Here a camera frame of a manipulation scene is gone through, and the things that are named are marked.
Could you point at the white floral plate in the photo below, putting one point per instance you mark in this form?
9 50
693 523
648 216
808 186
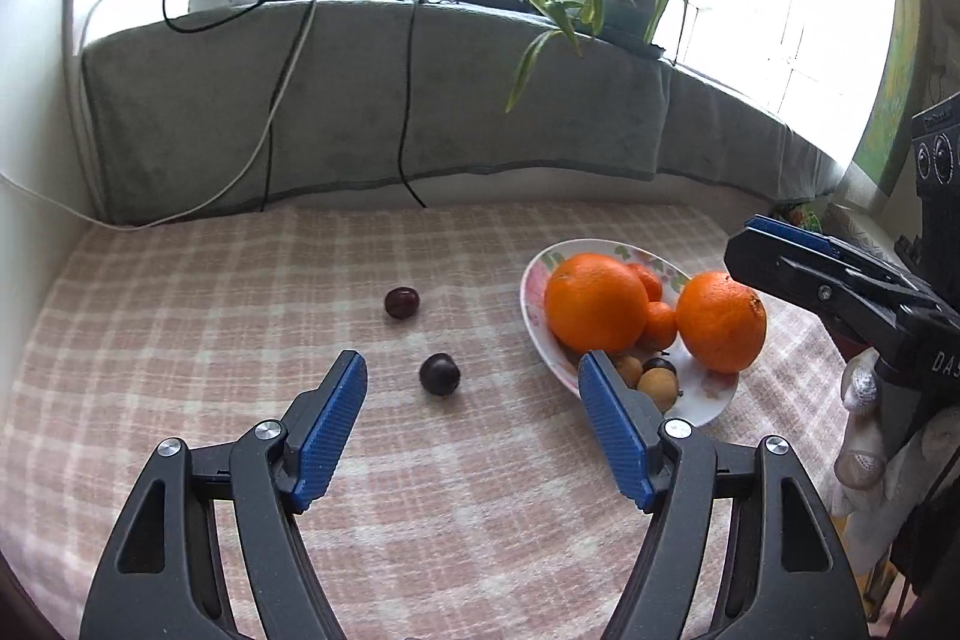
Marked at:
697 400

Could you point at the dark purple plum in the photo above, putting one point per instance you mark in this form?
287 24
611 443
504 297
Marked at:
660 363
439 374
401 302

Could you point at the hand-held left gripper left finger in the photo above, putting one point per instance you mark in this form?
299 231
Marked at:
330 430

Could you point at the pink plaid blanket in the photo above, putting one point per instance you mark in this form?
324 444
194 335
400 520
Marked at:
225 325

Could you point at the large orange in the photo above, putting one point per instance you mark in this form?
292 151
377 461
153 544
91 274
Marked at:
596 302

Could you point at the person's right hand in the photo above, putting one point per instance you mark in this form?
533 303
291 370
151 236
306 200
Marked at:
859 385

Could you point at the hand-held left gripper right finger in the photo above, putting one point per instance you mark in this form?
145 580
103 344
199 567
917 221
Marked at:
611 430

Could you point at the green yellow wall picture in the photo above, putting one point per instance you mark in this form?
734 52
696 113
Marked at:
892 85

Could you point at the big tangerine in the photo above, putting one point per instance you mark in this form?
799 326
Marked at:
720 321

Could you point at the brown longan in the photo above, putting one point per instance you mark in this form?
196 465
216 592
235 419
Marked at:
628 370
658 385

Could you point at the small tangerine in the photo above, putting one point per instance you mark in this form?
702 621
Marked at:
661 325

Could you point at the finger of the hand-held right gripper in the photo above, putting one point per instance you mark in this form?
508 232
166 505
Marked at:
787 280
795 233

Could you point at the grey plush cloth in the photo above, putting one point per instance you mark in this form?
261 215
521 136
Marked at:
487 108

